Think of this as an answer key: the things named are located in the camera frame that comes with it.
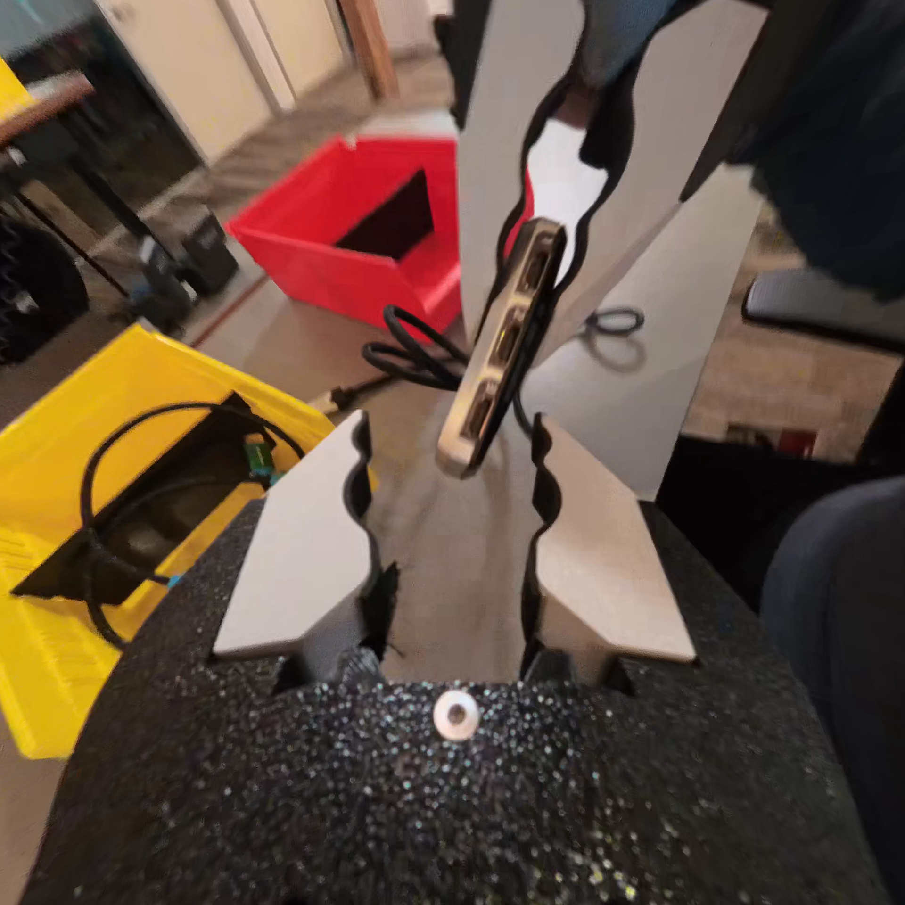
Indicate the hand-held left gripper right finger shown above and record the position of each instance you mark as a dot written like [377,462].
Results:
[608,565]

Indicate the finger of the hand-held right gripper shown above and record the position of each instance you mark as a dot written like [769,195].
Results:
[657,162]
[495,141]

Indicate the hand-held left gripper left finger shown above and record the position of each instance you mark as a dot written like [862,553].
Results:
[297,565]

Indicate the red plastic bin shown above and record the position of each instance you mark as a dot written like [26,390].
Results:
[311,261]

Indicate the yellow plastic bin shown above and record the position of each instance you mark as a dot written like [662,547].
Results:
[106,382]

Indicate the black divider of red bin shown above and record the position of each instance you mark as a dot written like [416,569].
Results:
[396,219]

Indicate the black divider of yellow bin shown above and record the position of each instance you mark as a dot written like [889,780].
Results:
[212,438]

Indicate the person's torso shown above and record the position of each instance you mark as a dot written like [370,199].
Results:
[834,141]

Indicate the person's leg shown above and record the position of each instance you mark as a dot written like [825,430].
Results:
[841,672]

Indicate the black battery charger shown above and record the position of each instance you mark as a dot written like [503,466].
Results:
[212,254]
[162,283]

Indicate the black office chair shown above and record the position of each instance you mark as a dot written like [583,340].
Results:
[35,283]

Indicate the wooden topped work table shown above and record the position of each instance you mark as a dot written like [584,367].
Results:
[42,106]

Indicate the wooden post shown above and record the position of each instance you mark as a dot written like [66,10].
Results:
[371,49]

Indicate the white wall cabinet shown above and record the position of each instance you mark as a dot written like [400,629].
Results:
[212,71]

